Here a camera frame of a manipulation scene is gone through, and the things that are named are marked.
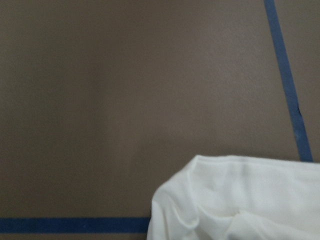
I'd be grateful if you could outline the white long-sleeve printed shirt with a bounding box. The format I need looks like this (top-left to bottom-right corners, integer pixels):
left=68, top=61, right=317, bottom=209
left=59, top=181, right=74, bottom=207
left=147, top=155, right=320, bottom=240

